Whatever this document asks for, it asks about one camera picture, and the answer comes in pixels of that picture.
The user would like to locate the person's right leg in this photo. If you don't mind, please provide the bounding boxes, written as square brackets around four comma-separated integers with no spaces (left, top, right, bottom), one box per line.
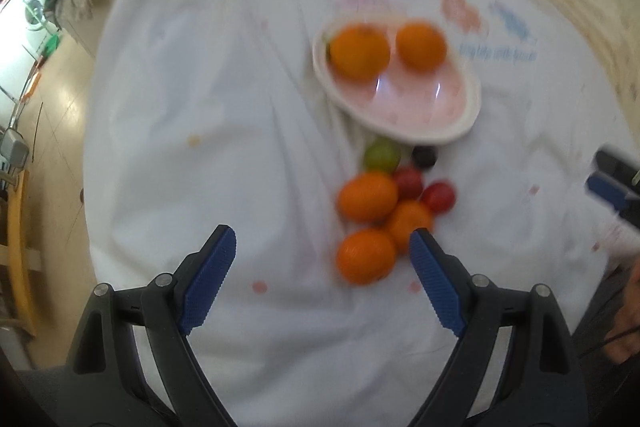
[612,257,640,365]

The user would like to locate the small mandarin orange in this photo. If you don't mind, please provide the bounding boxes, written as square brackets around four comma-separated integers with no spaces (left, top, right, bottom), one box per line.
[337,172,399,223]
[385,200,435,255]
[336,228,397,286]

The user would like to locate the green lime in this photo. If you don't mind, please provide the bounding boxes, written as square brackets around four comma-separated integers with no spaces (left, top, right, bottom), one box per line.
[362,138,402,172]

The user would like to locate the white round plate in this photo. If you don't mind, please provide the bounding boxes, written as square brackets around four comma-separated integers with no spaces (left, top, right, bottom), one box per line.
[312,13,482,145]

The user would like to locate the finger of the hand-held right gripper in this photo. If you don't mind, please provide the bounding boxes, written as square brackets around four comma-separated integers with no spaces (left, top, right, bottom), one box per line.
[592,147,640,195]
[586,171,640,228]

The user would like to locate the grey metal object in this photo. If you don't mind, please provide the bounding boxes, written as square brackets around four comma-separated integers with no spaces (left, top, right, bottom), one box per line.
[0,129,29,168]

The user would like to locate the white printed tablecloth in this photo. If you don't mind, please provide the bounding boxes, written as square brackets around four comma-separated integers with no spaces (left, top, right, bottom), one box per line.
[82,0,636,427]

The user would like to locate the yellow wooden chair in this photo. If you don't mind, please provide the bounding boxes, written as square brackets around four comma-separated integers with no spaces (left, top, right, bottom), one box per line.
[0,167,43,338]

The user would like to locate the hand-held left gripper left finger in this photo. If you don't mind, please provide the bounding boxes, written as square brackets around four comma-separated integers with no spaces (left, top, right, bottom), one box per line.
[65,224,238,427]

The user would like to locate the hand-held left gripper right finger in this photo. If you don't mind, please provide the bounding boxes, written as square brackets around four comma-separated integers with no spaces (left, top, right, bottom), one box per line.
[407,228,588,427]

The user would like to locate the large orange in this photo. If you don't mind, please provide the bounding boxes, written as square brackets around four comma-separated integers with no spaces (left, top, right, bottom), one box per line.
[396,22,447,72]
[327,23,392,82]

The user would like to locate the red cherry tomato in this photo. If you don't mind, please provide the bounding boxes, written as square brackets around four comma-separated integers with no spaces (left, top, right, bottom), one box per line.
[392,167,425,200]
[420,181,457,214]

